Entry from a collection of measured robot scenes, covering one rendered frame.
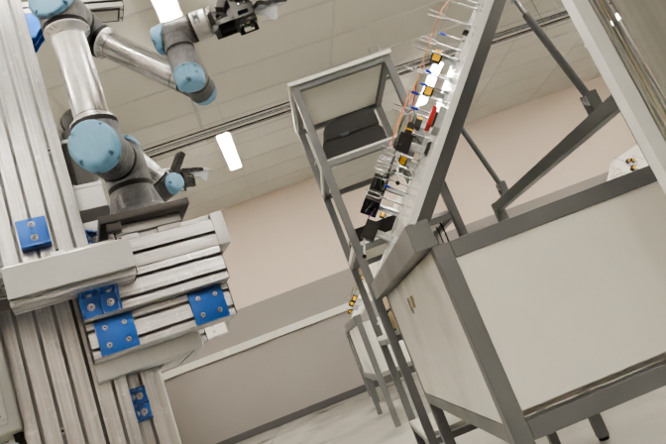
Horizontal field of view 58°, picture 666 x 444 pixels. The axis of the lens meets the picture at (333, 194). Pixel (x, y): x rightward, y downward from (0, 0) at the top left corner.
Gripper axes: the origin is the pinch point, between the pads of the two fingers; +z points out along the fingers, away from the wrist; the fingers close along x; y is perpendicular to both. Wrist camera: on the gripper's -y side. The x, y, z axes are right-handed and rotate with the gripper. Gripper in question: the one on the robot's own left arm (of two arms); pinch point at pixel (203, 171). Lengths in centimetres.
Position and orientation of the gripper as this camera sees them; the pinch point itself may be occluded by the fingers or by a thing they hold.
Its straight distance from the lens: 270.2
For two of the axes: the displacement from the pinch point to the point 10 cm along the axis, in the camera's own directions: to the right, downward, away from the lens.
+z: 6.3, -0.4, 7.7
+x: 7.3, -3.0, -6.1
